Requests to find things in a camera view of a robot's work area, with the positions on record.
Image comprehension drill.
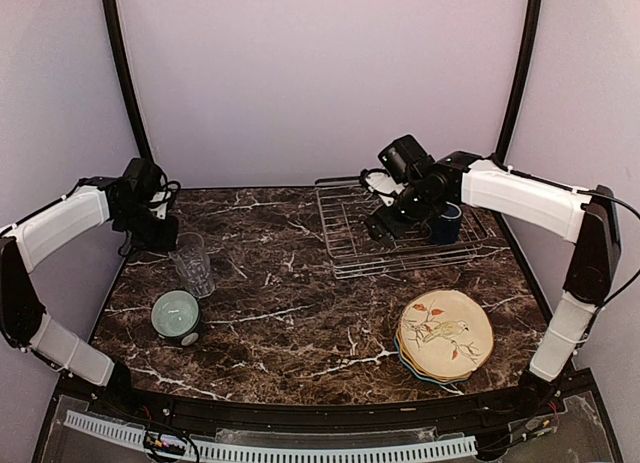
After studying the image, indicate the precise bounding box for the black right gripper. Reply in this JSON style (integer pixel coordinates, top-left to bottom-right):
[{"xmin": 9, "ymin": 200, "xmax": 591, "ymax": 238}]
[{"xmin": 364, "ymin": 182, "xmax": 442, "ymax": 247}]

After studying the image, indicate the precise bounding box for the right black frame post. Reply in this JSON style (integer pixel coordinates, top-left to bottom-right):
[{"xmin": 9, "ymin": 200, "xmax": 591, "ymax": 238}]
[{"xmin": 494, "ymin": 0, "xmax": 542, "ymax": 164}]

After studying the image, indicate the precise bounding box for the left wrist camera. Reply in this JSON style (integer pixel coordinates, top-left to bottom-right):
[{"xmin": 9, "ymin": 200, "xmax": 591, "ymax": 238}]
[{"xmin": 148, "ymin": 180, "xmax": 181, "ymax": 220}]

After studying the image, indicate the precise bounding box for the clear drinking glass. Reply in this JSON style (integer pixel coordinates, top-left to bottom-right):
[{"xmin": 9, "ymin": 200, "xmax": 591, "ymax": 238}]
[{"xmin": 169, "ymin": 232, "xmax": 215, "ymax": 299}]

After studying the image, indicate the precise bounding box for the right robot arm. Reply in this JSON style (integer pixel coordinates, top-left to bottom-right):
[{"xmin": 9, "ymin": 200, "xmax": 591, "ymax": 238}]
[{"xmin": 359, "ymin": 134, "xmax": 621, "ymax": 417}]

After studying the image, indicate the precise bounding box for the blue plate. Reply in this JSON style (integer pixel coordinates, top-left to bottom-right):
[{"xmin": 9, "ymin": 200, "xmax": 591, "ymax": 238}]
[{"xmin": 393, "ymin": 332, "xmax": 474, "ymax": 385}]

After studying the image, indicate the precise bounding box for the black frame post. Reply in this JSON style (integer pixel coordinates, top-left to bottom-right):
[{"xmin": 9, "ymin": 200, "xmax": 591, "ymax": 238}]
[
  {"xmin": 494, "ymin": 0, "xmax": 542, "ymax": 164},
  {"xmin": 101, "ymin": 0, "xmax": 153, "ymax": 160}
]

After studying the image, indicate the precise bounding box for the left black frame post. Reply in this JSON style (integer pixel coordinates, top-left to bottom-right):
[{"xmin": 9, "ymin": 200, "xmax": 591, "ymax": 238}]
[{"xmin": 101, "ymin": 0, "xmax": 153, "ymax": 160}]

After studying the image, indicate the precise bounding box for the dark blue ceramic mug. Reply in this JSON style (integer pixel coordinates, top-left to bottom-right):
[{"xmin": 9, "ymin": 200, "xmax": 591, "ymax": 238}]
[{"xmin": 429, "ymin": 203, "xmax": 463, "ymax": 245}]

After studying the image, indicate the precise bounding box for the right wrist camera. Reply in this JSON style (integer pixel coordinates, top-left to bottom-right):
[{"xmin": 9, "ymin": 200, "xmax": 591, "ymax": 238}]
[{"xmin": 359, "ymin": 168, "xmax": 405, "ymax": 207}]

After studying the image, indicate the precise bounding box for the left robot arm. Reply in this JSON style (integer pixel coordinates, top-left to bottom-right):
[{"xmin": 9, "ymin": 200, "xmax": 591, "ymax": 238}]
[{"xmin": 1, "ymin": 158, "xmax": 181, "ymax": 419}]

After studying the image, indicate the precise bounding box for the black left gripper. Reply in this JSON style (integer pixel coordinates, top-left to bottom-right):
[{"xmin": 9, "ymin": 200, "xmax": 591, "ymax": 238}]
[{"xmin": 115, "ymin": 201, "xmax": 179, "ymax": 251}]

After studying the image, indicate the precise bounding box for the cream bird pattern plate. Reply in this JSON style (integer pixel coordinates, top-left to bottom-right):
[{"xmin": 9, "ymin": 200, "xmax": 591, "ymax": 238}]
[{"xmin": 394, "ymin": 290, "xmax": 494, "ymax": 384}]

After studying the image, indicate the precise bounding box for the black front rail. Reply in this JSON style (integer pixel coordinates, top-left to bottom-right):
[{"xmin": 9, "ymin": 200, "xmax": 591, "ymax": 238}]
[{"xmin": 54, "ymin": 369, "xmax": 599, "ymax": 448}]

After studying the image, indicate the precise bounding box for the white slotted cable duct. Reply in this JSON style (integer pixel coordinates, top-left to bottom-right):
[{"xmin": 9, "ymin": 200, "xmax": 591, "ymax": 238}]
[{"xmin": 64, "ymin": 411, "xmax": 477, "ymax": 462}]

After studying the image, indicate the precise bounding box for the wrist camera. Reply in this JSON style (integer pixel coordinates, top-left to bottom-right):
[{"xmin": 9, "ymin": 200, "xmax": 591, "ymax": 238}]
[
  {"xmin": 359, "ymin": 168, "xmax": 405, "ymax": 207},
  {"xmin": 148, "ymin": 180, "xmax": 181, "ymax": 220}
]

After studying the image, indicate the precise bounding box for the metal wire dish rack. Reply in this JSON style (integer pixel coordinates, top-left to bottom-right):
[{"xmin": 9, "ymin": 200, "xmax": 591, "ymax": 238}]
[{"xmin": 314, "ymin": 176, "xmax": 496, "ymax": 279}]

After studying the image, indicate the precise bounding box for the green ceramic bowl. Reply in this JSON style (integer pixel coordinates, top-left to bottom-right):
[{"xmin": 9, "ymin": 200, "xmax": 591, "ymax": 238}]
[{"xmin": 151, "ymin": 290, "xmax": 201, "ymax": 347}]

